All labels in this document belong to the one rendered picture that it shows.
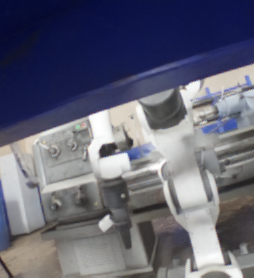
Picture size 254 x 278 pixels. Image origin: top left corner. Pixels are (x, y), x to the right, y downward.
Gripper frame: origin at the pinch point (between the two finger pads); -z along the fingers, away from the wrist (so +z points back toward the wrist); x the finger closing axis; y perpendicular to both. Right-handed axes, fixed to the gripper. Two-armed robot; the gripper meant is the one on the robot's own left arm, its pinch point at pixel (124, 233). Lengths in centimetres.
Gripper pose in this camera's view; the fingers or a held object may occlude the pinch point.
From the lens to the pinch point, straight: 73.3
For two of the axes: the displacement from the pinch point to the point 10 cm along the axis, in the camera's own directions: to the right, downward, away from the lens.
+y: -9.7, 2.0, -1.6
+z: -2.1, -9.8, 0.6
